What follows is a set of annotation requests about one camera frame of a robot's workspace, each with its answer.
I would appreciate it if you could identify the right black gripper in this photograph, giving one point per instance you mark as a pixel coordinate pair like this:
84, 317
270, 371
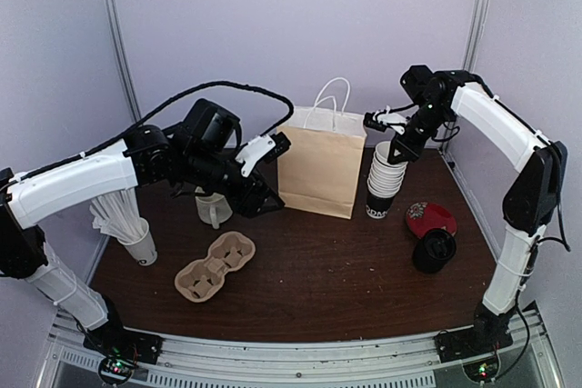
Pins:
411, 151

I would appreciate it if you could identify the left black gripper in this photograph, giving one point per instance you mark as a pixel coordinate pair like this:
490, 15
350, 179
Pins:
249, 199

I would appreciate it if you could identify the stack of paper cups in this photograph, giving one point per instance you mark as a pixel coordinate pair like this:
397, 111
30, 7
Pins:
383, 182

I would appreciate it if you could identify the clear glass pitcher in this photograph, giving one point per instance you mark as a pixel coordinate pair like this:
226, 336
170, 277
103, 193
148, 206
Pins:
212, 209

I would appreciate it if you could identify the stack of black lids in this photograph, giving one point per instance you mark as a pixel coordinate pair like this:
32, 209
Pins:
434, 250

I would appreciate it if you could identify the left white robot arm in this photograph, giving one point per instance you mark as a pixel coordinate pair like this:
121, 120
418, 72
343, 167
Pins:
191, 151

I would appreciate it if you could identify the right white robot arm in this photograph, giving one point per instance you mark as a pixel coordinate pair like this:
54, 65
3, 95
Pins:
533, 195

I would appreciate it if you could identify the brown paper takeout bag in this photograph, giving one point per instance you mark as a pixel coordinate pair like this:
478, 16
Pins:
320, 171

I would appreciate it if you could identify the red patterned plate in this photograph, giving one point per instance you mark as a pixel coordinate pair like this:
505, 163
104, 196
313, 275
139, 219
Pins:
421, 217

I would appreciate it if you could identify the cardboard cup carrier tray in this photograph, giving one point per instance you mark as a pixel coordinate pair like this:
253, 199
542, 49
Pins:
201, 279

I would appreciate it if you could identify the white cup holding straws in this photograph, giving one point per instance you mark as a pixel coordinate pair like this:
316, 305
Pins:
143, 249

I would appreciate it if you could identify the bundle of wrapped straws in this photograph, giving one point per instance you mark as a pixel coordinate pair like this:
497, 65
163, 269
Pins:
117, 215

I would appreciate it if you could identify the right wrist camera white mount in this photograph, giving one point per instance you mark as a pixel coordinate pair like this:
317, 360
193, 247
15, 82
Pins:
386, 118

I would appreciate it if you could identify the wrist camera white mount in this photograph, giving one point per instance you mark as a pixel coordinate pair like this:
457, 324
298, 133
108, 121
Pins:
266, 148
386, 118

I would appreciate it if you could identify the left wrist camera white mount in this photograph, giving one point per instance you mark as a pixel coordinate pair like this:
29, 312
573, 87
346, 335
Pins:
266, 148

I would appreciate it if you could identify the aluminium front rail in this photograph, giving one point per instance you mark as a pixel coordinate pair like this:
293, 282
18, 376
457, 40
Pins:
407, 361

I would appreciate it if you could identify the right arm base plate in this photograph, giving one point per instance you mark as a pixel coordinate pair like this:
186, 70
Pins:
466, 343

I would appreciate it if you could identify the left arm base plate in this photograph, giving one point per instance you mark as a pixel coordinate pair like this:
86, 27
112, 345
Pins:
131, 346

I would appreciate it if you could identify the left aluminium corner post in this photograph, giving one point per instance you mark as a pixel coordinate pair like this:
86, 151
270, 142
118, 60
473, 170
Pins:
122, 64

